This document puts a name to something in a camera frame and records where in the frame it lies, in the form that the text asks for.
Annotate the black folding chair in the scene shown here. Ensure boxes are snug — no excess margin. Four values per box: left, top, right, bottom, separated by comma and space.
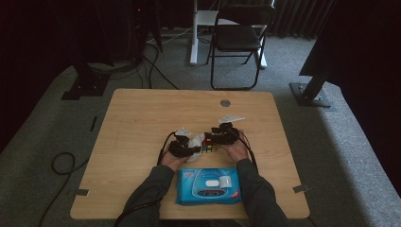
206, 4, 278, 92

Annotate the person's left hand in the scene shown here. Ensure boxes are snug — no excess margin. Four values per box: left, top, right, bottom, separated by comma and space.
161, 151, 191, 173

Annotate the white wet wipe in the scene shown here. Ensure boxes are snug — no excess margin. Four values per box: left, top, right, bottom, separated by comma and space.
186, 132, 206, 164

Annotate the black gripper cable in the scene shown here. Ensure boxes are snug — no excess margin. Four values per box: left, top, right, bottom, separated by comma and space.
113, 131, 177, 227
232, 128, 260, 174

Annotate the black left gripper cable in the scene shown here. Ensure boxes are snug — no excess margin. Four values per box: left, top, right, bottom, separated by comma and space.
113, 131, 177, 227

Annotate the blue wet wipes pack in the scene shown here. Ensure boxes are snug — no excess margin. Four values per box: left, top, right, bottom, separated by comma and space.
174, 166, 243, 207

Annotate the dark pleated curtain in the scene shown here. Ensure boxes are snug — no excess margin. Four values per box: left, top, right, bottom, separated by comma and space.
270, 0, 336, 41

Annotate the black curtain panel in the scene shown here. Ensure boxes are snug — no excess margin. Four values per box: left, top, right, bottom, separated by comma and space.
298, 0, 401, 193

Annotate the person's right hand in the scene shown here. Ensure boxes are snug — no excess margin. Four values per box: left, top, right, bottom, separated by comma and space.
220, 138, 251, 164

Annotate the black metal stand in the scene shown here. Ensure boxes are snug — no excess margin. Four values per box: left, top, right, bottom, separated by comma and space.
288, 69, 337, 112
61, 0, 115, 101

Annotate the colourful puzzle cube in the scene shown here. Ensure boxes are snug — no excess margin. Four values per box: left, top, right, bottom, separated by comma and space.
201, 137, 219, 154

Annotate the black looped floor cable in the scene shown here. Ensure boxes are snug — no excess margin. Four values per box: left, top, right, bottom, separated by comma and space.
37, 151, 92, 227

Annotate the white floor cable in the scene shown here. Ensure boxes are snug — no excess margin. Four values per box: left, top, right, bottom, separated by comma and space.
146, 26, 194, 45

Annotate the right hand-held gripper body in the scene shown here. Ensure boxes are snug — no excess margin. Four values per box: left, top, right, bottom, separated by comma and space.
211, 114, 246, 146

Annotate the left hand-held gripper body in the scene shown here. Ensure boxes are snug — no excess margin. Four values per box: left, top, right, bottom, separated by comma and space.
168, 127, 193, 158

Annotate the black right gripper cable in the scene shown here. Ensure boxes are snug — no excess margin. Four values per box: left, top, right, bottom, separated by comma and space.
232, 128, 260, 174

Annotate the dark equipment tower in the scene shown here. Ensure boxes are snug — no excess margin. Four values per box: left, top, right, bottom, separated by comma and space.
125, 0, 164, 64

